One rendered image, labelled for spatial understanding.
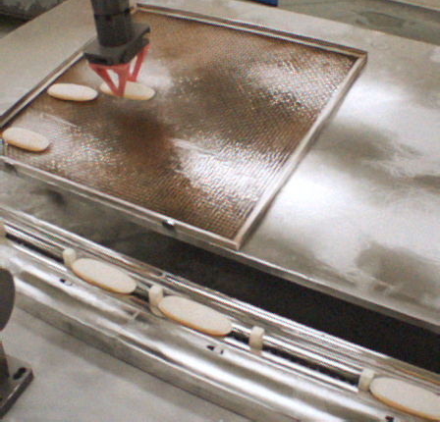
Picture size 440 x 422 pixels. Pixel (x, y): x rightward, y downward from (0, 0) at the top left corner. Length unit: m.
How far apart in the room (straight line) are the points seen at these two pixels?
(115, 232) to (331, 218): 0.32
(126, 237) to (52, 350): 0.24
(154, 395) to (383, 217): 0.38
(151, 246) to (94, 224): 0.10
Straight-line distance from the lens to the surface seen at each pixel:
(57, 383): 0.82
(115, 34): 1.01
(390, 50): 1.24
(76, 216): 1.05
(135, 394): 0.79
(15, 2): 3.92
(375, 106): 1.10
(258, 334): 0.78
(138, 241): 0.99
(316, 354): 0.80
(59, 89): 1.19
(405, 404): 0.76
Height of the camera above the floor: 1.45
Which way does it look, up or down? 37 degrees down
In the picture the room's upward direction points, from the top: 1 degrees clockwise
